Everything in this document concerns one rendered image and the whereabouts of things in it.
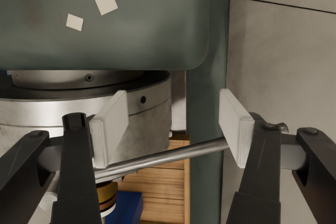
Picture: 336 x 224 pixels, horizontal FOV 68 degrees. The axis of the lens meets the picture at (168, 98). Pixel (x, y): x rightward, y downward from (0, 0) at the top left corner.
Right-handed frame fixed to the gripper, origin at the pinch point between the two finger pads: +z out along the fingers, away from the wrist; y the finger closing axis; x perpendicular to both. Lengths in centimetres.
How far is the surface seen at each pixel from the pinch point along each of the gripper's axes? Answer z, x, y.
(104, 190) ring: 23.7, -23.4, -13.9
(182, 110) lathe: 46.7, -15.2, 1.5
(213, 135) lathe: 78, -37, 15
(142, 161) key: 5.1, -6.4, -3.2
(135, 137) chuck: 15.5, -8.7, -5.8
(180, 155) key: 4.6, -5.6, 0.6
